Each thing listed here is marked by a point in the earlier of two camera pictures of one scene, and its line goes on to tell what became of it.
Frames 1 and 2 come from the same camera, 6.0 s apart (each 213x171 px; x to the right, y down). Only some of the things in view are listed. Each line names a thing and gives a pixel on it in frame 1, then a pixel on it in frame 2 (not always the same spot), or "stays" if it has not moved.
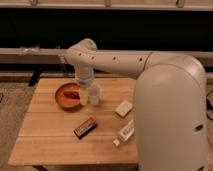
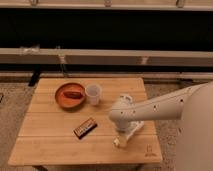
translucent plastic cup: (94, 95) stays
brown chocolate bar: (85, 127) stays
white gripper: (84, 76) to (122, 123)
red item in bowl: (72, 94) stays
